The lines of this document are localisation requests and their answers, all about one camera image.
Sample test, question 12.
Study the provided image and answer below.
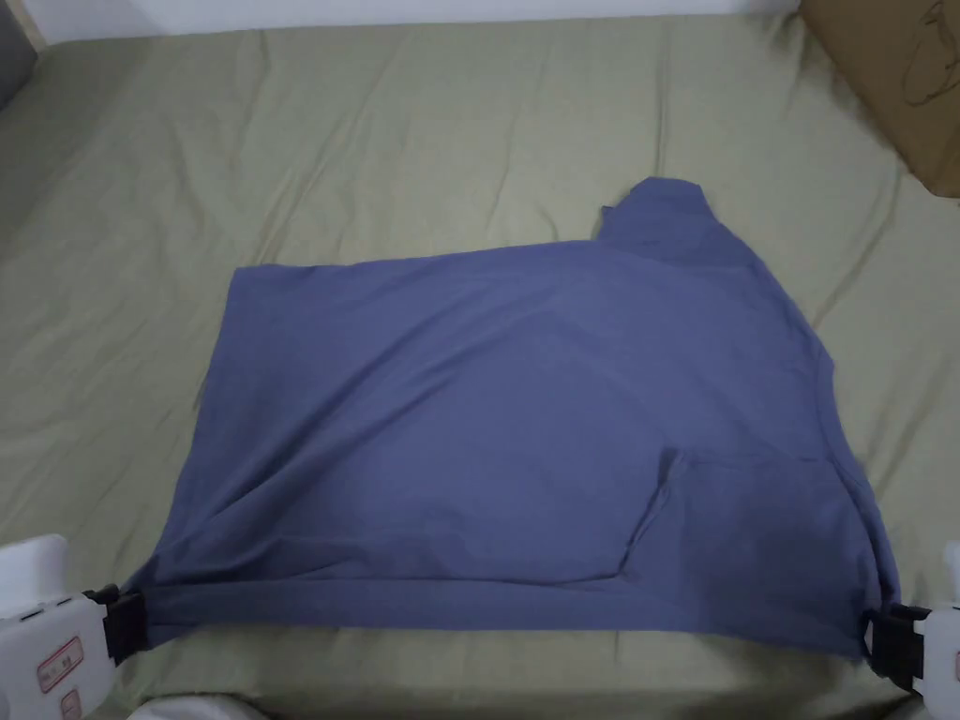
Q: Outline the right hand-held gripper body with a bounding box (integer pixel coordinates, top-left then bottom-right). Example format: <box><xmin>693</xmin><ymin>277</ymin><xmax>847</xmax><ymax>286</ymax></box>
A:
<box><xmin>916</xmin><ymin>543</ymin><xmax>960</xmax><ymax>720</ymax></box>

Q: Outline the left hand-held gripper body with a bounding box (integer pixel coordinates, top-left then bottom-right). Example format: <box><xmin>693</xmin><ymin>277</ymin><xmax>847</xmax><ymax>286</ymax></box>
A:
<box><xmin>0</xmin><ymin>532</ymin><xmax>115</xmax><ymax>720</ymax></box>

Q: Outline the dark blue shirt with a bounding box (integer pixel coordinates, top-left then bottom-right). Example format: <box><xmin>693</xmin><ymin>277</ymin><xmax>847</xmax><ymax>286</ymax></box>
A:
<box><xmin>122</xmin><ymin>175</ymin><xmax>903</xmax><ymax>663</ymax></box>

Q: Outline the brown cardboard carton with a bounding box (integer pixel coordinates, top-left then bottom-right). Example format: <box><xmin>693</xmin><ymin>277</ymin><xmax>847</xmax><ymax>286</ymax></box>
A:
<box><xmin>798</xmin><ymin>0</ymin><xmax>960</xmax><ymax>201</ymax></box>

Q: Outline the bed with pale green sheet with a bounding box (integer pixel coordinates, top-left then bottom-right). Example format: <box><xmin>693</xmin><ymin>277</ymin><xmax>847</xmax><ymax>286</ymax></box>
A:
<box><xmin>0</xmin><ymin>8</ymin><xmax>960</xmax><ymax>720</ymax></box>

